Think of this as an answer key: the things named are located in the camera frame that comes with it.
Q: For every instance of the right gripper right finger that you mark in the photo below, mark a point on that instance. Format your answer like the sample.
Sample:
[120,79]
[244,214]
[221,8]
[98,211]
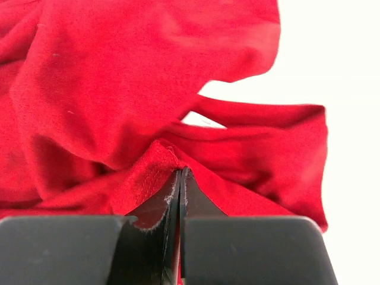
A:
[218,249]

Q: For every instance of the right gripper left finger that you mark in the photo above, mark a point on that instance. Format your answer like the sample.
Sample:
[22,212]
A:
[139,248]

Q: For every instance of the red t shirt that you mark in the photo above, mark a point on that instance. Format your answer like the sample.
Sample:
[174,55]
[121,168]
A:
[100,104]

